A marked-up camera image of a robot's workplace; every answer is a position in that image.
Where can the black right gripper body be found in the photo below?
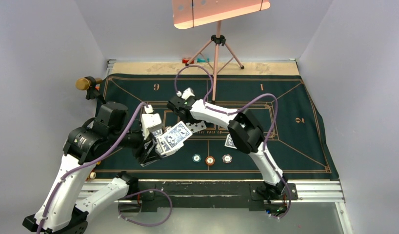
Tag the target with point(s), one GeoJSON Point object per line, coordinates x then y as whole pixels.
{"type": "Point", "coordinates": [189, 120]}

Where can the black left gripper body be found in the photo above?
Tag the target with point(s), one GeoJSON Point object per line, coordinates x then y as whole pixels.
{"type": "Point", "coordinates": [141, 151]}

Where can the blue playing card deck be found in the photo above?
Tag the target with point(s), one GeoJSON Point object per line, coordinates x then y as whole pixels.
{"type": "Point", "coordinates": [173, 139]}

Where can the green blue poker chip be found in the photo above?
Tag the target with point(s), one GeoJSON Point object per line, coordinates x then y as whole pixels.
{"type": "Point", "coordinates": [196, 158]}

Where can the blue playing card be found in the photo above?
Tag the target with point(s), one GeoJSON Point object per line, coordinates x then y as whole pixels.
{"type": "Point", "coordinates": [229, 142]}

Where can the orange poker chip stack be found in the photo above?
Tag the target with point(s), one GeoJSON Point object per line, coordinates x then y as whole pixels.
{"type": "Point", "coordinates": [210, 160]}

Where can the white blue chip stack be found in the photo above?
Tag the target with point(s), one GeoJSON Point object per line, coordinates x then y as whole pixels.
{"type": "Point", "coordinates": [227, 158]}

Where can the face up clubs card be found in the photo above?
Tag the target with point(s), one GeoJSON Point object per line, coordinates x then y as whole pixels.
{"type": "Point", "coordinates": [196, 127]}

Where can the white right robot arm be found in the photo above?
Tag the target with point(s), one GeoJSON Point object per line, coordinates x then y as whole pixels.
{"type": "Point", "coordinates": [245, 130]}

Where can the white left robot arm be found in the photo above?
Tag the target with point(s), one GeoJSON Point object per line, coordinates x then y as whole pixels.
{"type": "Point", "coordinates": [94, 141]}

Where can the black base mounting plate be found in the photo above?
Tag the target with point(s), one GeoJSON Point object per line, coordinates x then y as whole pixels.
{"type": "Point", "coordinates": [253, 195]}

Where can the red clip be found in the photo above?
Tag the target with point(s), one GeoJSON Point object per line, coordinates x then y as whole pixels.
{"type": "Point", "coordinates": [187, 60]}

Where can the teal clip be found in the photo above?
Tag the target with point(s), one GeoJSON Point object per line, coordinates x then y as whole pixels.
{"type": "Point", "coordinates": [203, 60]}

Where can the gold knob black clamp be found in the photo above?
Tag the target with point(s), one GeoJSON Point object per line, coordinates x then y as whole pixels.
{"type": "Point", "coordinates": [89, 84]}

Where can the pink music stand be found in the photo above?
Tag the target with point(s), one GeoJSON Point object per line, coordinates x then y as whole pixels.
{"type": "Point", "coordinates": [194, 13]}

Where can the dark green poker mat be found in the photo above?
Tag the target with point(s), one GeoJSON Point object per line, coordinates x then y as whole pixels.
{"type": "Point", "coordinates": [297, 142]}

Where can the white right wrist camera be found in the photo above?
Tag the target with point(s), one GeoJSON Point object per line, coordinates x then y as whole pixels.
{"type": "Point", "coordinates": [186, 93]}

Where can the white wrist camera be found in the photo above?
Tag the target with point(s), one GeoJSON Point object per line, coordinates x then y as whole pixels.
{"type": "Point", "coordinates": [186, 93]}
{"type": "Point", "coordinates": [151, 123]}

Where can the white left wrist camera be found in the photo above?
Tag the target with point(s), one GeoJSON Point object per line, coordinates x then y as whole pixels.
{"type": "Point", "coordinates": [151, 123]}

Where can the aluminium frame rail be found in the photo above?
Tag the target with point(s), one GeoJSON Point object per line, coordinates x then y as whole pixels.
{"type": "Point", "coordinates": [309, 191]}

